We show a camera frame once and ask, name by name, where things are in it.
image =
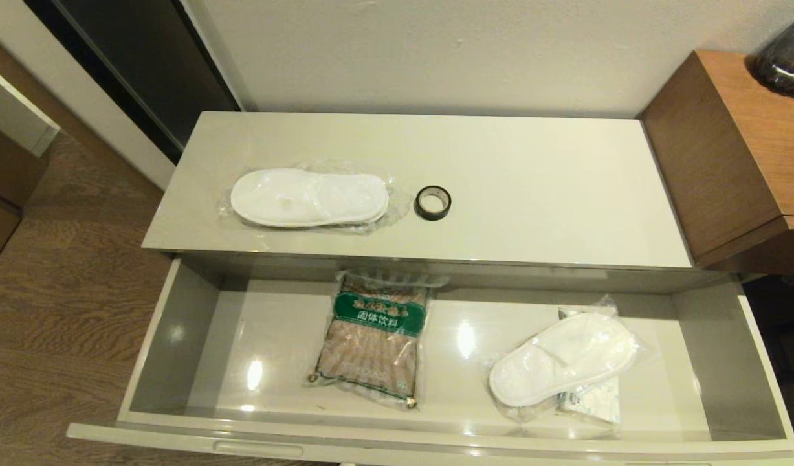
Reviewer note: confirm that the white slippers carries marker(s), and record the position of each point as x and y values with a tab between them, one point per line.
306	197
565	359

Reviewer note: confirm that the beige cabinet drawer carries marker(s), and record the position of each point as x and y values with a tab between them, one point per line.
474	395

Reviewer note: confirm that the white packet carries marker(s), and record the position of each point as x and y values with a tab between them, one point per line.
594	401

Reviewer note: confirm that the black tape roll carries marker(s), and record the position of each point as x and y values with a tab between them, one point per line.
418	202

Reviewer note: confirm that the beige glossy cabinet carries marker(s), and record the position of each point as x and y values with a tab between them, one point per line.
403	149

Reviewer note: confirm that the drink powder bag green label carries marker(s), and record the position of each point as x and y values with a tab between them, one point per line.
371	349

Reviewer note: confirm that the dark door panel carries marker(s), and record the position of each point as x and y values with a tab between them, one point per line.
144	58

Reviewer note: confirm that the brown wooden desk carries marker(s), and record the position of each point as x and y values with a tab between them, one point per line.
727	162

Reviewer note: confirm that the wooden cabinet with white top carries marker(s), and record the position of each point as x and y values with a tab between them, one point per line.
8	168

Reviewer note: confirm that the dark glass vase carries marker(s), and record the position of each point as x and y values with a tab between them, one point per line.
788	65

